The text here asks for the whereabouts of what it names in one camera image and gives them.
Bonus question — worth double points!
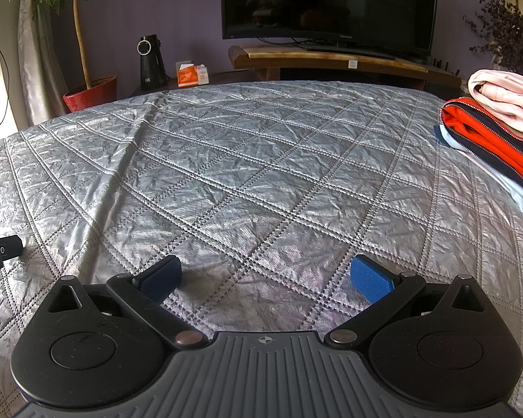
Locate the orange navy zip jacket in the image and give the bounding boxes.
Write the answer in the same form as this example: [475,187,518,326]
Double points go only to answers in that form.
[441,97,523,203]

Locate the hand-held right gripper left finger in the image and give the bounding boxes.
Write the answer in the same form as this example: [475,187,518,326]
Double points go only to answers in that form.
[48,255,210,350]

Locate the green potted tree red pot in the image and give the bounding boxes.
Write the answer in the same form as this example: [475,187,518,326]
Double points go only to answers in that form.
[9,0,123,114]

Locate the silver quilted blanket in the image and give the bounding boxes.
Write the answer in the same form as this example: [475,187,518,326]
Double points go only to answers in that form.
[0,80,523,405]

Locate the grey curtain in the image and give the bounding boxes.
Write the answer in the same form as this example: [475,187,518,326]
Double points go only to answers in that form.
[17,0,68,127]

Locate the pink garment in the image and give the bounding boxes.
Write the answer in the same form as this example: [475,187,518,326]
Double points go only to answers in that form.
[468,69,523,146]

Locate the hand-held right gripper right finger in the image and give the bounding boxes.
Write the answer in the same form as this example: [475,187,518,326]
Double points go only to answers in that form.
[325,255,489,351]

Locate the purple dried plant in vase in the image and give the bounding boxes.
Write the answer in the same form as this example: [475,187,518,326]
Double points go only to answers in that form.
[463,0,523,72]

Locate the orange tissue pack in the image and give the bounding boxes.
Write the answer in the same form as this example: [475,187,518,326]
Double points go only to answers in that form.
[177,64,210,87]

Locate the light wooden television riser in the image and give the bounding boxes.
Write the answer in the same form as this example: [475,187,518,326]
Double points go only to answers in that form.
[228,45,430,81]

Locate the dark wooden television cabinet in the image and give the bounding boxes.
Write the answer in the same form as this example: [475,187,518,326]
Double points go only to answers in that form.
[128,67,471,96]

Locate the black television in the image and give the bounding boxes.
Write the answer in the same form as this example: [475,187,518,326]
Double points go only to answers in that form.
[220,0,439,62]

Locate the black kettle-shaped appliance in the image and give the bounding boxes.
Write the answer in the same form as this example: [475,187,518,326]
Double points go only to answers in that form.
[137,35,168,92]

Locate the dark remote controls in holder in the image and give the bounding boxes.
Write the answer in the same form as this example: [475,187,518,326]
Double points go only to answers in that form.
[431,56,461,77]

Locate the light blue garment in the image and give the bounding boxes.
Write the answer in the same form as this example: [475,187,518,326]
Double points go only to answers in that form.
[439,124,523,219]

